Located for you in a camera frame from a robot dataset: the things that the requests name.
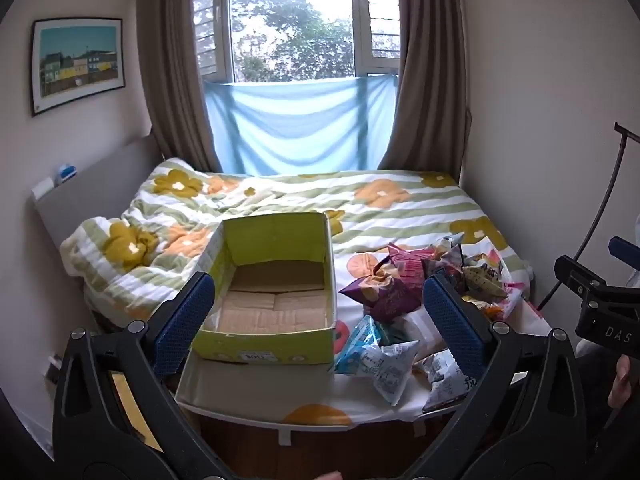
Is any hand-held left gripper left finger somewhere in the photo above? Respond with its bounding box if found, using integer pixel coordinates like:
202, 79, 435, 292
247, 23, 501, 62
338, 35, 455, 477
52, 271, 221, 480

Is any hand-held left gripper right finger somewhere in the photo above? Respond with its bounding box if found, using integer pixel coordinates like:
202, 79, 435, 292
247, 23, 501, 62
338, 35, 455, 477
400, 274, 588, 480

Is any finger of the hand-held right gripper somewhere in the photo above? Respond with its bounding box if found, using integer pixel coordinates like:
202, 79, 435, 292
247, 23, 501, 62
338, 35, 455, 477
607, 236, 640, 267
554, 255, 609, 307

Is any pink strawberry candy bag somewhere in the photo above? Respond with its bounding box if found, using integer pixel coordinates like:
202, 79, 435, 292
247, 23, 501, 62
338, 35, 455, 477
482, 280, 543, 323

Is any pile of assorted snack packets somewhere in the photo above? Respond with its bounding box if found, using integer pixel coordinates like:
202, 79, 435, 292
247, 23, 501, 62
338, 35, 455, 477
335, 237, 543, 413

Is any green yellow cardboard box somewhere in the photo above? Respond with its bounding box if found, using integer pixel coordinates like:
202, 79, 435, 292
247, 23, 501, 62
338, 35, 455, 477
190, 211, 337, 376

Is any person's right hand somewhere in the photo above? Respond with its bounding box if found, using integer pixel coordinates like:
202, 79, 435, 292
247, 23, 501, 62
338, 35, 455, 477
606, 354, 636, 409

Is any white fruit print sheet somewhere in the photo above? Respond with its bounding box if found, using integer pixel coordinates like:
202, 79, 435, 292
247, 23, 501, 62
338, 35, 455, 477
175, 247, 536, 426

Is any grey headboard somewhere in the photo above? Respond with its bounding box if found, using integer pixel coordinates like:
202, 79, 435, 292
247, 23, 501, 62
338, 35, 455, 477
32, 135, 161, 256

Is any floral striped blanket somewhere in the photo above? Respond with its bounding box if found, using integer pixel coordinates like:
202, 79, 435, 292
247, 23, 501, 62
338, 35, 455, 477
60, 157, 533, 321

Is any light blue cloth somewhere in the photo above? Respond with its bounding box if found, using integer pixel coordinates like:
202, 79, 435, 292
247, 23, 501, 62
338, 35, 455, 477
202, 72, 401, 176

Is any brown curtain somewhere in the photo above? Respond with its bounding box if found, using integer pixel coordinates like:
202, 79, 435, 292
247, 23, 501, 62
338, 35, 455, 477
135, 0, 223, 173
377, 0, 473, 186

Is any framed house picture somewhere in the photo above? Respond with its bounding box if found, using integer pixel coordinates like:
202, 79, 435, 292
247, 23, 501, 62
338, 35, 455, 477
30, 17, 126, 118

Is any window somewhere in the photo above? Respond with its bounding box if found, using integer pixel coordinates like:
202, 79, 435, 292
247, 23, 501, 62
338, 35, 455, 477
190, 0, 403, 83

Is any black cable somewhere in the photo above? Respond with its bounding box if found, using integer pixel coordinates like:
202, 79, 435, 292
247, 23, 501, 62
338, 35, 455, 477
537, 121, 640, 311

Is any white bed frame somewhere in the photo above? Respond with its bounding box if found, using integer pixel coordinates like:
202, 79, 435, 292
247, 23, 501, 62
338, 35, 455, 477
177, 390, 526, 448

